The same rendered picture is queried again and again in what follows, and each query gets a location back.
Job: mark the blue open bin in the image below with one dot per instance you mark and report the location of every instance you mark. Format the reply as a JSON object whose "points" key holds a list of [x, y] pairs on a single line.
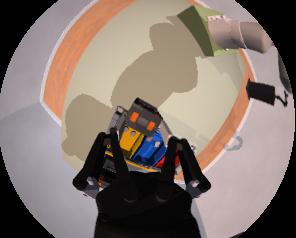
{"points": [[149, 154]]}

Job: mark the yellow bin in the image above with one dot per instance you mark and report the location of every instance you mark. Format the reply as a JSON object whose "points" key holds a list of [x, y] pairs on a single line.
{"points": [[128, 142]]}

